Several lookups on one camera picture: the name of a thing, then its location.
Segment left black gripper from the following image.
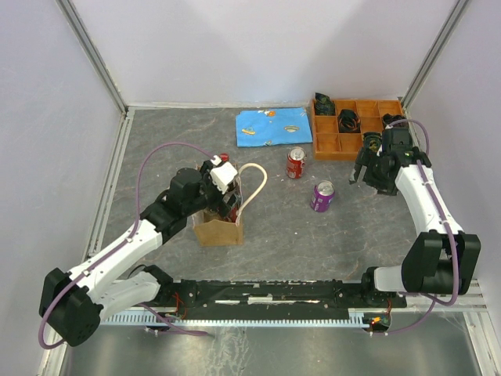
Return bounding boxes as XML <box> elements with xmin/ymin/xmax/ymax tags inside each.
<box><xmin>184</xmin><ymin>161</ymin><xmax>240</xmax><ymax>218</ymax></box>

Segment red cola can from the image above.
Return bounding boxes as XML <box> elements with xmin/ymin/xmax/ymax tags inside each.
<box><xmin>228</xmin><ymin>207</ymin><xmax>239</xmax><ymax>223</ymax></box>
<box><xmin>287</xmin><ymin>146</ymin><xmax>306</xmax><ymax>179</ymax></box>

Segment purple soda can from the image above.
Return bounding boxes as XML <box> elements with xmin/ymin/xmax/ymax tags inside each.
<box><xmin>310</xmin><ymin>180</ymin><xmax>335</xmax><ymax>212</ymax></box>

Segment brown canvas bag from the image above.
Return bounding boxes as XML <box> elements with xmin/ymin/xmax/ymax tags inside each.
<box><xmin>193</xmin><ymin>163</ymin><xmax>268</xmax><ymax>247</ymax></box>

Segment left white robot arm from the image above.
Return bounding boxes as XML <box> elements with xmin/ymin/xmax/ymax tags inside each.
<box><xmin>39</xmin><ymin>161</ymin><xmax>239</xmax><ymax>346</ymax></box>

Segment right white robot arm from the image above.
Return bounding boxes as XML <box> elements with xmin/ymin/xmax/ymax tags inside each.
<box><xmin>350</xmin><ymin>127</ymin><xmax>481</xmax><ymax>306</ymax></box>

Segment dark rolled band yellow print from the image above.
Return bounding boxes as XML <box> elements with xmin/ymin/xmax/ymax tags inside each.
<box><xmin>362</xmin><ymin>132</ymin><xmax>382</xmax><ymax>153</ymax></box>

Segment orange wooden divider tray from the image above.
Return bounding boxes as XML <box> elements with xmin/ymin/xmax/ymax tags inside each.
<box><xmin>310</xmin><ymin>99</ymin><xmax>404</xmax><ymax>161</ymax></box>

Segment dark rolled band orange accents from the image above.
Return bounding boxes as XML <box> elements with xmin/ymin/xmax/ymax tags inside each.
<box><xmin>337</xmin><ymin>109</ymin><xmax>361</xmax><ymax>133</ymax></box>

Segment dark rolled band far-right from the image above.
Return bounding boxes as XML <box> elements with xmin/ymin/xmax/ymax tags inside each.
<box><xmin>381</xmin><ymin>114</ymin><xmax>405</xmax><ymax>128</ymax></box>

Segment blue space-print cloth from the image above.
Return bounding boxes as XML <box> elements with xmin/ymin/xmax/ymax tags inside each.
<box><xmin>236</xmin><ymin>107</ymin><xmax>312</xmax><ymax>147</ymax></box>

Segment dark rolled band far-left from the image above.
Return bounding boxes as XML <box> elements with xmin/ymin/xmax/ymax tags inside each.
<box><xmin>314</xmin><ymin>92</ymin><xmax>336</xmax><ymax>116</ymax></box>

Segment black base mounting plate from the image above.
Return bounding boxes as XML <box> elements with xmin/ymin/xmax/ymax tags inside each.
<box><xmin>152</xmin><ymin>280</ymin><xmax>395</xmax><ymax>321</ymax></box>

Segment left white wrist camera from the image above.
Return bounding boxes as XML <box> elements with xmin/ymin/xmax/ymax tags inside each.
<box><xmin>210</xmin><ymin>155</ymin><xmax>238</xmax><ymax>193</ymax></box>

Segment blue slotted cable duct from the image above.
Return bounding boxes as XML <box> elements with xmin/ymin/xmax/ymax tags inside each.
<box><xmin>102</xmin><ymin>308</ymin><xmax>369</xmax><ymax>329</ymax></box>

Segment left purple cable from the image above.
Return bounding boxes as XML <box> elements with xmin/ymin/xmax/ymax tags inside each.
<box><xmin>38</xmin><ymin>142</ymin><xmax>220</xmax><ymax>350</ymax></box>

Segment right aluminium frame post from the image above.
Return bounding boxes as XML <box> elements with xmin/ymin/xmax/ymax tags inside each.
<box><xmin>401</xmin><ymin>0</ymin><xmax>470</xmax><ymax>111</ymax></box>

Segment aluminium frame post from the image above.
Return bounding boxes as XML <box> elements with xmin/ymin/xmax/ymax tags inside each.
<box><xmin>56</xmin><ymin>0</ymin><xmax>128</xmax><ymax>114</ymax></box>
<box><xmin>401</xmin><ymin>0</ymin><xmax>470</xmax><ymax>111</ymax></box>

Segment left aluminium frame post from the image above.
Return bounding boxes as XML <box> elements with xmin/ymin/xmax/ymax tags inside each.
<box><xmin>56</xmin><ymin>0</ymin><xmax>128</xmax><ymax>114</ymax></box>

